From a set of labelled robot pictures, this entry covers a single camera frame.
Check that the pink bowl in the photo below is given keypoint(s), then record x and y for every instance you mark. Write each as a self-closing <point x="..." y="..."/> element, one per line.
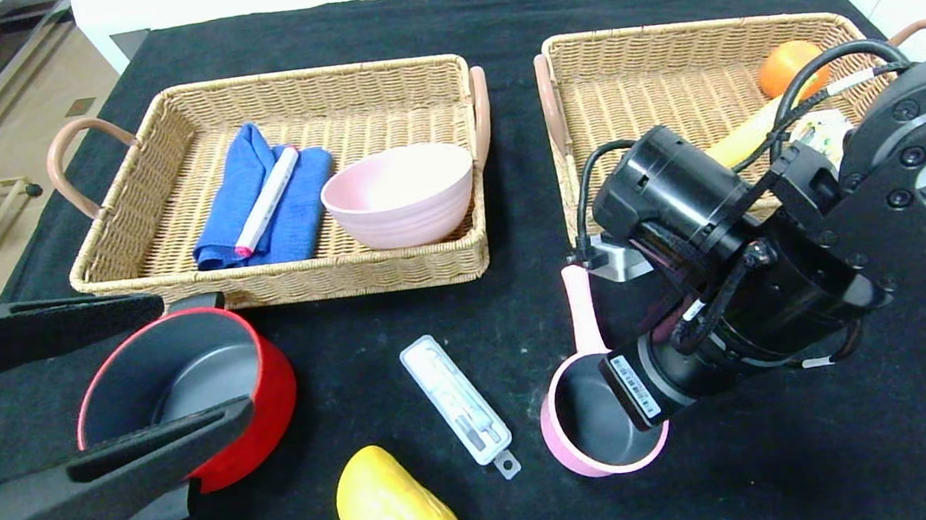
<point x="401" y="215"/>

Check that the orange fruit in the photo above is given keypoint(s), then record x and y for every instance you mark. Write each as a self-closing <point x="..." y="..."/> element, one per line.
<point x="781" y="67"/>

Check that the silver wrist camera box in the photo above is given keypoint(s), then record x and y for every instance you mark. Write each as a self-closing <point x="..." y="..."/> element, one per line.
<point x="625" y="263"/>

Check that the small juice carton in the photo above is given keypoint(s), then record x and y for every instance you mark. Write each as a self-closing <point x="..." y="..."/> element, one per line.
<point x="828" y="133"/>

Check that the pink saucepan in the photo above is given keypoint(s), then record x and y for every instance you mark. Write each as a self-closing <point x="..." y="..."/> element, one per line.
<point x="582" y="307"/>

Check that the clear plastic thermometer case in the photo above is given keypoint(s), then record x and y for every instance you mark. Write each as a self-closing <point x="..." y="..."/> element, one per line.
<point x="453" y="401"/>

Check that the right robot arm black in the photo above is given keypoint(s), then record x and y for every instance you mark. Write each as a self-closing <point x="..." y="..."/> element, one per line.
<point x="781" y="293"/>

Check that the blue folded towel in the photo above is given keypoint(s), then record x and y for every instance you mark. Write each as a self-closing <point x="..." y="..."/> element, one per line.
<point x="296" y="213"/>

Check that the black tablecloth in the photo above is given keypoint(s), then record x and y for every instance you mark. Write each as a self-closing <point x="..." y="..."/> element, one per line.
<point x="315" y="33"/>

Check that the white marker pen pink cap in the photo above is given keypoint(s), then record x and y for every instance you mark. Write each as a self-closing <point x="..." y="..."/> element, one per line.
<point x="269" y="199"/>

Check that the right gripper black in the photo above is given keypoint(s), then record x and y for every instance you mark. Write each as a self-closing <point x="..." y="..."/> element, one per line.
<point x="636" y="388"/>

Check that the yellow banana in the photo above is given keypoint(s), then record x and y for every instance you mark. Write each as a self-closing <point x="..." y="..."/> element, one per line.
<point x="742" y="143"/>

